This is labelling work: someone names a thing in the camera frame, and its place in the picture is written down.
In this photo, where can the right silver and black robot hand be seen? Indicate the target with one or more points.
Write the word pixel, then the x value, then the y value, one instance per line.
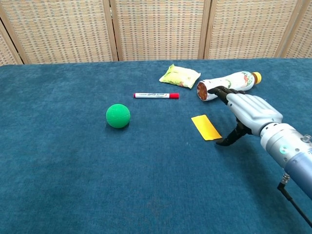
pixel 251 108

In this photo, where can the red and white marker pen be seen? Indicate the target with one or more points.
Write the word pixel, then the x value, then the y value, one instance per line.
pixel 156 95

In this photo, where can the yellow rectangular sheet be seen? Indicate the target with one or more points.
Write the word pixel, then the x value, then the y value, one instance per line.
pixel 206 127

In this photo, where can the woven rattan folding screen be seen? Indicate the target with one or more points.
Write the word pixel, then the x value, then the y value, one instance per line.
pixel 156 29

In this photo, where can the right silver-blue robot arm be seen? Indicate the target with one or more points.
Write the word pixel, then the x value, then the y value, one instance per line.
pixel 290 148

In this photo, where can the yellow-green snack packet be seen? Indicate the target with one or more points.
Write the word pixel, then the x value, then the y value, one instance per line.
pixel 180 77

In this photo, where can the tea bottle with yellow cap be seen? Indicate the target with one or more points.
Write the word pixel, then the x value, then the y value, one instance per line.
pixel 240 79

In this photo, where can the green rubber ball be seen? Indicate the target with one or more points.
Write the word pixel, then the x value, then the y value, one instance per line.
pixel 118 115

